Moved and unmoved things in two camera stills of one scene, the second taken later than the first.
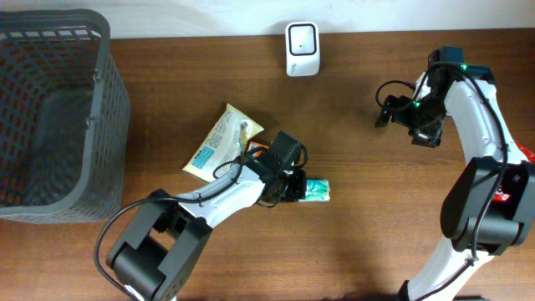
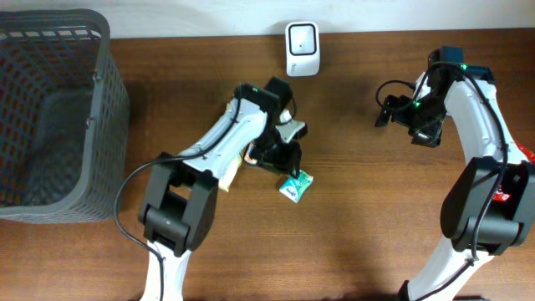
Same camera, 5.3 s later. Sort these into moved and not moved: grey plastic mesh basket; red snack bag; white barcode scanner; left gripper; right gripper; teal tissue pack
Moved: left gripper; teal tissue pack
Not moved: red snack bag; grey plastic mesh basket; white barcode scanner; right gripper
